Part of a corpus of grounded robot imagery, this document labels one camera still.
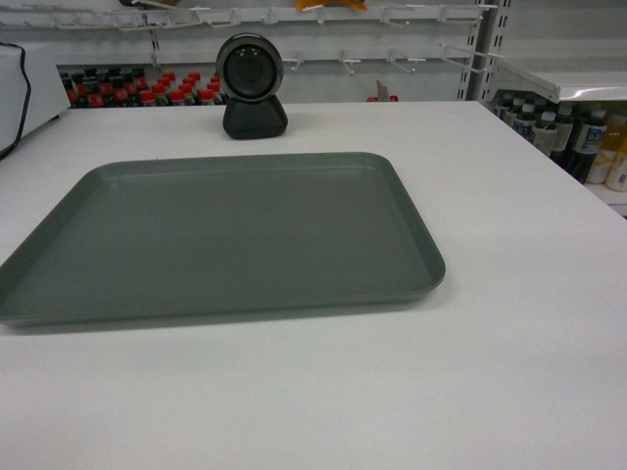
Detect grey rectangular serving tray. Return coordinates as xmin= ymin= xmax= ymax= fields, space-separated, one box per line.
xmin=1 ymin=152 xmax=446 ymax=326

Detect white checkout machine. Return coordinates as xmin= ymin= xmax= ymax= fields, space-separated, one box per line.
xmin=1 ymin=41 xmax=70 ymax=158

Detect black round barcode scanner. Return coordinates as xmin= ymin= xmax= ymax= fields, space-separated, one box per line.
xmin=217 ymin=33 xmax=288 ymax=140

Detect white slotted shelf upright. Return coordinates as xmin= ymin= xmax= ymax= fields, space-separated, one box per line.
xmin=458 ymin=0 xmax=510 ymax=104

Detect dark tea bottle right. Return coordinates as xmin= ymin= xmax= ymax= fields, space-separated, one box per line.
xmin=567 ymin=108 xmax=607 ymax=183

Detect orange juice bottle front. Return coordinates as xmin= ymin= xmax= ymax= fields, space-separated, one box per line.
xmin=604 ymin=126 xmax=626 ymax=193

